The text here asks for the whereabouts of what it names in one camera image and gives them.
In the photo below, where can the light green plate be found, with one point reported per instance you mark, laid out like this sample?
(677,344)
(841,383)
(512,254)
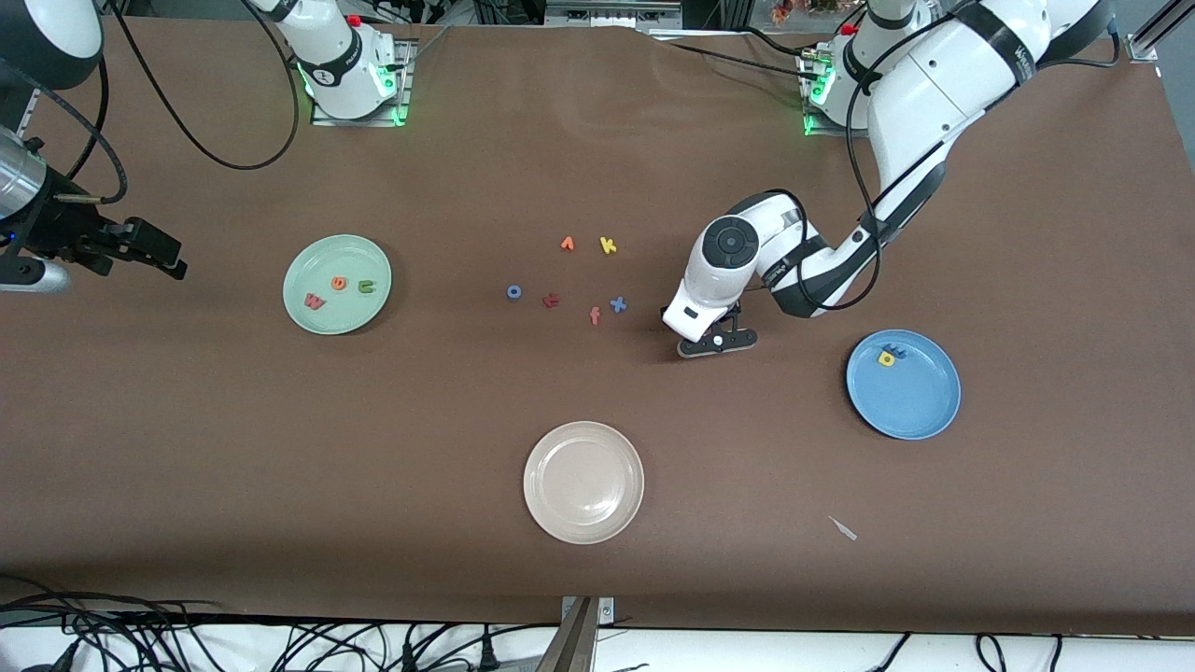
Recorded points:
(350,257)

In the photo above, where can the metal table edge bracket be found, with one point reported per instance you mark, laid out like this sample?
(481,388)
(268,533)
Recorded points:
(607,611)

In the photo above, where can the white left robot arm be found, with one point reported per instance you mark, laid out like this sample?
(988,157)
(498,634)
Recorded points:
(934,84)

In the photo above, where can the brown table cover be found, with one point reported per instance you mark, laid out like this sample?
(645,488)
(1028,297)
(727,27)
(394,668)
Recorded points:
(560,140)

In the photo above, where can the beige plate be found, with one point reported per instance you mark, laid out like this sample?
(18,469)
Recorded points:
(583,482)

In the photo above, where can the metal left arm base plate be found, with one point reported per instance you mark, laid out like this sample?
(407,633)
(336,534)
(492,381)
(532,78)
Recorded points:
(840,133)

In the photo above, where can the blue plate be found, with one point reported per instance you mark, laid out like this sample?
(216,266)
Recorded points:
(910,397)

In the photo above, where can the grey metal bar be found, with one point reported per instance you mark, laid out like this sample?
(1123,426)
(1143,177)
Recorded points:
(569,649)

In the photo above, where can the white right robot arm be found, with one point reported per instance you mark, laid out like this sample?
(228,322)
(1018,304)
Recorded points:
(336,56)

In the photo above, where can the white paper scrap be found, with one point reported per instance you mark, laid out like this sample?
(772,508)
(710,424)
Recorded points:
(845,530)

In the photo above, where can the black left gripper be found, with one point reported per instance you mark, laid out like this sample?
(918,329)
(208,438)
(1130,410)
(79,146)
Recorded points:
(663,310)

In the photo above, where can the blue foam letter E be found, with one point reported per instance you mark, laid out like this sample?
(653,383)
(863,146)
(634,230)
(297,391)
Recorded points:
(901,352)

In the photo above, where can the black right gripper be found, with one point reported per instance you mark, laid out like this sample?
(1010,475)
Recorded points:
(58,227)

